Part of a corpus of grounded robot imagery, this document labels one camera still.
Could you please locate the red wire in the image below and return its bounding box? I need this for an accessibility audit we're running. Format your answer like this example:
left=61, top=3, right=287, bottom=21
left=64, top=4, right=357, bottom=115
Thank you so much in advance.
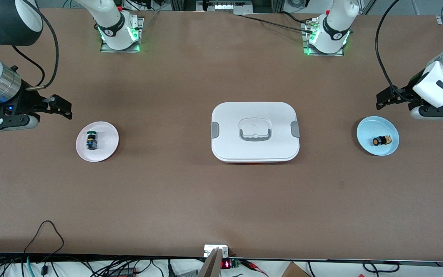
left=240, top=259, right=269, bottom=277

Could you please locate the pink round plate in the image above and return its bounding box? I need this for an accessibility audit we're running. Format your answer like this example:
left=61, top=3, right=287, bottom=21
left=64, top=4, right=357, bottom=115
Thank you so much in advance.
left=76, top=121, right=120, bottom=162

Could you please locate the small white mount block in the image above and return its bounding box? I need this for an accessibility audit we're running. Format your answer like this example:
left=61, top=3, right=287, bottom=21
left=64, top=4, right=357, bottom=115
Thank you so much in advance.
left=203, top=244, right=229, bottom=258

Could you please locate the white lidded container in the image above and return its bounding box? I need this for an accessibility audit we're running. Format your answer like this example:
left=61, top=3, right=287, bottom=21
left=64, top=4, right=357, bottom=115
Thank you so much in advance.
left=211, top=102, right=300, bottom=164

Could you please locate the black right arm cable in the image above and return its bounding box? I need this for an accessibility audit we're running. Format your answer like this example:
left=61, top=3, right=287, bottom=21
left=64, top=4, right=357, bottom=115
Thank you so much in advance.
left=12, top=0, right=60, bottom=91

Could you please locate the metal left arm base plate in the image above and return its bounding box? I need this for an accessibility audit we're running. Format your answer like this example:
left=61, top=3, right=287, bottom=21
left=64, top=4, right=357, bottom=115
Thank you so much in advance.
left=301, top=19, right=345, bottom=57

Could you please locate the black coiled floor cable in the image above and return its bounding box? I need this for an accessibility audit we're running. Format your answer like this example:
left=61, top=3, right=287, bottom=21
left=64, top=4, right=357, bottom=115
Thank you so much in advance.
left=362, top=260, right=400, bottom=274

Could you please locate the aluminium camera mount bar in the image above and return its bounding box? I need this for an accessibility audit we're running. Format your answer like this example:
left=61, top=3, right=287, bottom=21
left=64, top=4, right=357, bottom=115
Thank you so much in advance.
left=197, top=248, right=223, bottom=277

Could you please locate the brown cardboard box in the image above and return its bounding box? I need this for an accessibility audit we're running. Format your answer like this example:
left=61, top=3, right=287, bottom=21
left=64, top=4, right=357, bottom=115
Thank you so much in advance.
left=281, top=262, right=311, bottom=277

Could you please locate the black looped table-edge cable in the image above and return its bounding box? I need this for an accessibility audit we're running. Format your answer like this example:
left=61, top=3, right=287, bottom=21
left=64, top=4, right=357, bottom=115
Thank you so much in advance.
left=23, top=220, right=65, bottom=257

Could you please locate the aluminium frame structure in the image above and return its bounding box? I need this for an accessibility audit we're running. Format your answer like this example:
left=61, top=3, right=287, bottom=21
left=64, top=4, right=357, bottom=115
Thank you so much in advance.
left=170, top=0, right=284, bottom=16

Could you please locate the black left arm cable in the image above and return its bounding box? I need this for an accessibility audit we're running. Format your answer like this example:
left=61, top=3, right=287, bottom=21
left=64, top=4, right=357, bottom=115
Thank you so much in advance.
left=375, top=0, right=414, bottom=103

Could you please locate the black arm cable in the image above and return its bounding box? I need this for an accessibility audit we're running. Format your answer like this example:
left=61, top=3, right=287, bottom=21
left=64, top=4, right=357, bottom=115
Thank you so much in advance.
left=12, top=0, right=60, bottom=91
left=375, top=0, right=414, bottom=103

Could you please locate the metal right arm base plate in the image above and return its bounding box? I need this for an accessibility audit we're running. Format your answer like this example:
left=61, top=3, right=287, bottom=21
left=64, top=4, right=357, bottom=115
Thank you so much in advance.
left=100, top=16, right=145, bottom=53

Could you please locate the black cable on table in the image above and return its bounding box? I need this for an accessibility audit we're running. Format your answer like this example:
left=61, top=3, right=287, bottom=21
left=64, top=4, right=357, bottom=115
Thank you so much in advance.
left=240, top=11, right=316, bottom=32

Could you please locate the light blue round plate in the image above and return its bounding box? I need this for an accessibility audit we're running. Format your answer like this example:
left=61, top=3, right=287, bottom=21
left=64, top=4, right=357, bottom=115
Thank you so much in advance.
left=356, top=116, right=400, bottom=157

